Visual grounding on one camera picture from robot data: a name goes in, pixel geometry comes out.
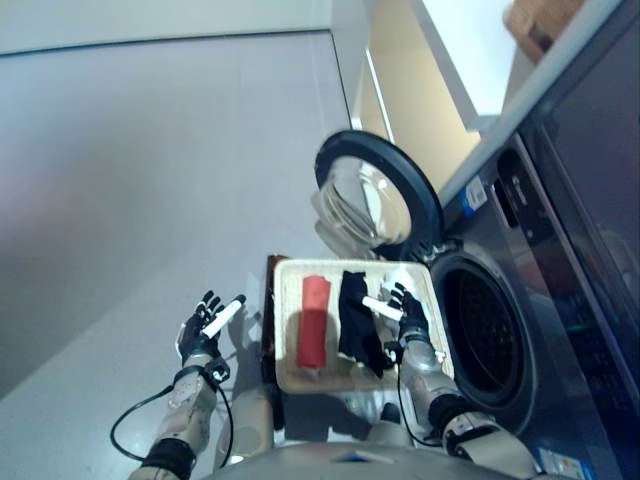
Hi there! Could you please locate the round glass washing machine door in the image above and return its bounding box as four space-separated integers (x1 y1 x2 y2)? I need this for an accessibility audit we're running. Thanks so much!
313 128 444 262

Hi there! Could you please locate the blue energy label sticker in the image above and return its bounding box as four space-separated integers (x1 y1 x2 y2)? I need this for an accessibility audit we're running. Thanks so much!
461 178 489 217

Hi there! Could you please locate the silver left robot leg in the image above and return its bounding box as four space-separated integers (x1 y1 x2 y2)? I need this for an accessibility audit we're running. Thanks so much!
214 388 277 472

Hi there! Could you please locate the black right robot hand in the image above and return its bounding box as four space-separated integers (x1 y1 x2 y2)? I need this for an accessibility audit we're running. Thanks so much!
361 282 432 347

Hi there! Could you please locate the red rolled cloth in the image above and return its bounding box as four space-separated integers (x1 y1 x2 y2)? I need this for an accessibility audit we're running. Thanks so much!
295 273 333 372

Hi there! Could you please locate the silver robot torso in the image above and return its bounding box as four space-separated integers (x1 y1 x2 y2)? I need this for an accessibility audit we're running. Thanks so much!
199 441 537 480

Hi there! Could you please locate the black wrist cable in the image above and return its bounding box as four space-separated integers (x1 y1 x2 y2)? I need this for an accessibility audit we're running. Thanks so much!
109 358 236 469
395 349 447 449

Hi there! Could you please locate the white cabinet counter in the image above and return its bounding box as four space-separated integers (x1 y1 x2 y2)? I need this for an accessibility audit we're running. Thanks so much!
329 0 517 177

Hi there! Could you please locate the silver robot leg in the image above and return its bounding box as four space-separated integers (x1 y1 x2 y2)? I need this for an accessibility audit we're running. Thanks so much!
214 388 277 472
344 388 417 447

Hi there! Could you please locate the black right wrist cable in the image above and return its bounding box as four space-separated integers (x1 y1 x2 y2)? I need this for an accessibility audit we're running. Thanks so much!
395 349 447 449

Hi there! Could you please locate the cream wicker basket tray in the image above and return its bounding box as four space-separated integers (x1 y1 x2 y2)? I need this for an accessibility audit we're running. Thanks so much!
272 257 457 394

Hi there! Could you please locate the silver right robot leg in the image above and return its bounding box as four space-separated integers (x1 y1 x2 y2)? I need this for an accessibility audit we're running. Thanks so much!
344 388 417 447

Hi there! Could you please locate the dark stacked dryer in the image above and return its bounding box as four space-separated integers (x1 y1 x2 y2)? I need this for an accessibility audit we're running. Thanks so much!
517 0 640 391

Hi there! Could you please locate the black cloth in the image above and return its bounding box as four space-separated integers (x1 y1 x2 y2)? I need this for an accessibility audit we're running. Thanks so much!
337 269 397 379

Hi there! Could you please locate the woven wicker storage box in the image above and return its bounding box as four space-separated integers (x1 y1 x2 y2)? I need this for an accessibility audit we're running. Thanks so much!
503 0 587 65

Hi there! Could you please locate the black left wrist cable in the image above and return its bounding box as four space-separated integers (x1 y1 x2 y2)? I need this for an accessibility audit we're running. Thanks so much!
109 358 236 469

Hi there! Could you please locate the colourful warning sticker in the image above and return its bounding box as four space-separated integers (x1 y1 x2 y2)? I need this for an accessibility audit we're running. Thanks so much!
536 446 587 480

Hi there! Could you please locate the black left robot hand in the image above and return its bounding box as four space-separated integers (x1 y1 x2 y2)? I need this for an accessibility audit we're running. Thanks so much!
174 289 248 367

